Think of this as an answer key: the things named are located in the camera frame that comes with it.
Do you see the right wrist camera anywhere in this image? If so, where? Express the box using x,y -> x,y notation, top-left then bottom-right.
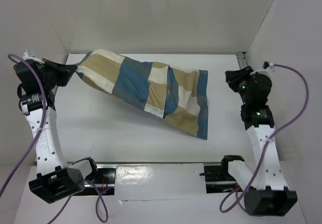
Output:
252,61 -> 275,75

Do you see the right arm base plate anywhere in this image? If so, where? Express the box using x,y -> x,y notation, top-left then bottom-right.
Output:
199,164 -> 238,194

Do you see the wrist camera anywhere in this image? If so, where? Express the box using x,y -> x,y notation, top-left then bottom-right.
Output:
252,61 -> 275,75
14,49 -> 43,93

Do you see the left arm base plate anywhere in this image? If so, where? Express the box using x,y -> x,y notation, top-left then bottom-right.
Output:
92,164 -> 116,195

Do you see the blue beige patchwork pillowcase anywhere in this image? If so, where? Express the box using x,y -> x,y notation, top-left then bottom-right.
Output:
75,49 -> 208,140

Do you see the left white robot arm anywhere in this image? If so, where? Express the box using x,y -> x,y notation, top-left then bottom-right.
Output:
14,57 -> 98,204

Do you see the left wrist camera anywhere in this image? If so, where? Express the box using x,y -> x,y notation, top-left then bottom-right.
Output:
14,49 -> 43,93

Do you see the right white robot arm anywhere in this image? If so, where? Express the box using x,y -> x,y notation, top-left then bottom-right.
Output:
221,66 -> 297,216

